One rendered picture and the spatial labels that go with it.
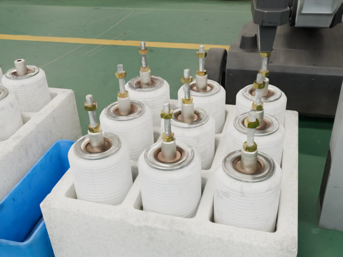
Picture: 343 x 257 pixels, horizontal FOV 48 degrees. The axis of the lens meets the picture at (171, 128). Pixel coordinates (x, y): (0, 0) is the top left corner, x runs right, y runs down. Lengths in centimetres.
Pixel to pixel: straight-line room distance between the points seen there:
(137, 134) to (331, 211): 40
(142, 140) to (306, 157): 49
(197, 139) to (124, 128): 13
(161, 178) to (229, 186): 10
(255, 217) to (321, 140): 58
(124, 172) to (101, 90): 80
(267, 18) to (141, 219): 37
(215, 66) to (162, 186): 58
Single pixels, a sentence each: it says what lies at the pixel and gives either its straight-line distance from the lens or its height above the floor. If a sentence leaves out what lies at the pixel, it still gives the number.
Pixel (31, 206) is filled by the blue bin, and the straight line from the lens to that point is 85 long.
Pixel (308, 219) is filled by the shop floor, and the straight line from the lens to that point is 87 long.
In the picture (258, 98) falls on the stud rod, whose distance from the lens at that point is 63.
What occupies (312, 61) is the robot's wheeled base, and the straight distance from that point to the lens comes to 110.
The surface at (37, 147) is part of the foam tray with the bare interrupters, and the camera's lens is 88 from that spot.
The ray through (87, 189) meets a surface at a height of 20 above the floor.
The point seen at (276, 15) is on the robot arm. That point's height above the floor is 42.
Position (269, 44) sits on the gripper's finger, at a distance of 71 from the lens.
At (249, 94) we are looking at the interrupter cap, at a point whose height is 25.
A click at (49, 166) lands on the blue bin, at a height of 9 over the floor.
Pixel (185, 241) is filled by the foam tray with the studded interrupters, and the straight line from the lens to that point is 58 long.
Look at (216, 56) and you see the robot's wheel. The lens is 110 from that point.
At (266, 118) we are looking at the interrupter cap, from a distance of 68.
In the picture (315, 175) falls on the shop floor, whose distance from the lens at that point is 98.
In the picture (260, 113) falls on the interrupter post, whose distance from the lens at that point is 64.
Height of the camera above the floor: 59
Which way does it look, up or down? 32 degrees down
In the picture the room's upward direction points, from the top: 3 degrees counter-clockwise
